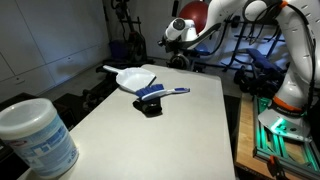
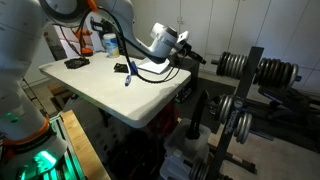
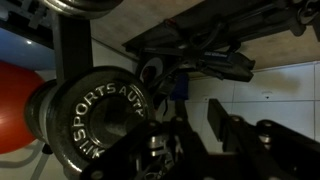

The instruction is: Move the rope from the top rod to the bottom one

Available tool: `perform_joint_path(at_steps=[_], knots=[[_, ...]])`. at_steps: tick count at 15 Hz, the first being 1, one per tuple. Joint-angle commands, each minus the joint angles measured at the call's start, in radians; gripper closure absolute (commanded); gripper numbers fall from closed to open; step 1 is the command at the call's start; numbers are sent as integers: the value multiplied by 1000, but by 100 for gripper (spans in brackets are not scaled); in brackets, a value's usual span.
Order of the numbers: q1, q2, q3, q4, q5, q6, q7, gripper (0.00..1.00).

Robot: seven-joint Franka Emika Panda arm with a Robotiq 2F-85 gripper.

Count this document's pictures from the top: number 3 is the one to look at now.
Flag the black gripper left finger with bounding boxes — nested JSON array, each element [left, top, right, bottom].
[[79, 114, 208, 180]]

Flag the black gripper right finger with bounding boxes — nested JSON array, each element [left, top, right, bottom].
[[206, 98, 320, 180]]

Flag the chrome rack rod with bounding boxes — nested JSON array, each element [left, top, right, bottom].
[[147, 132, 175, 158]]

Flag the lettered iron weight plates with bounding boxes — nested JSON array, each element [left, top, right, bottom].
[[24, 65, 156, 176]]

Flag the white disc red centre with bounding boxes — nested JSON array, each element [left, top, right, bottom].
[[138, 55, 165, 85]]

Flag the padded weight bench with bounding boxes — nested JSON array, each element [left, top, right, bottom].
[[122, 0, 320, 84]]

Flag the red exercise ball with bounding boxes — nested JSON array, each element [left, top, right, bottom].
[[0, 60, 46, 155]]

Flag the blue balance half ball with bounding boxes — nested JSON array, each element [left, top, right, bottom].
[[0, 26, 56, 72]]

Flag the dark weight rack post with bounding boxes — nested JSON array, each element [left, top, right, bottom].
[[50, 12, 93, 85]]

